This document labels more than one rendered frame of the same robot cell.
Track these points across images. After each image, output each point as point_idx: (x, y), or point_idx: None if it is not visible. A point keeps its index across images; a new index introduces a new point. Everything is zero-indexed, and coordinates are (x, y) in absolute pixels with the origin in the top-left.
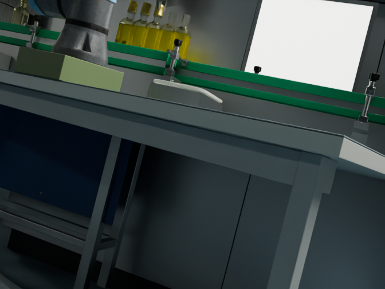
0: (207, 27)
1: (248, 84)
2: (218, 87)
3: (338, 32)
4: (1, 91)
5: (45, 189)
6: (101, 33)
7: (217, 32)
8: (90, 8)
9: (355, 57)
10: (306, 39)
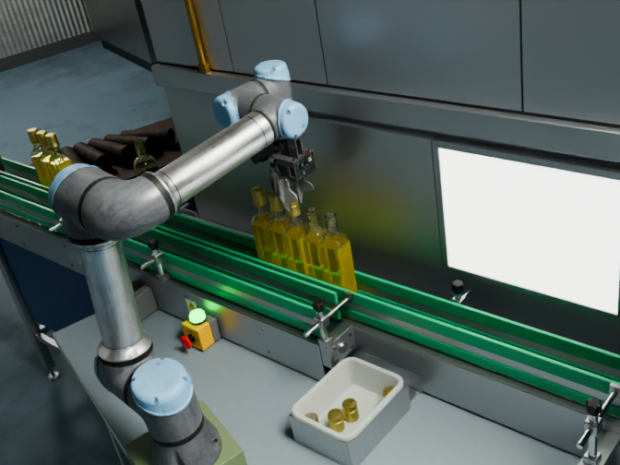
0: (375, 196)
1: (439, 336)
2: (402, 334)
3: (575, 220)
4: None
5: None
6: (191, 440)
7: (391, 205)
8: (163, 431)
9: (612, 262)
10: (525, 226)
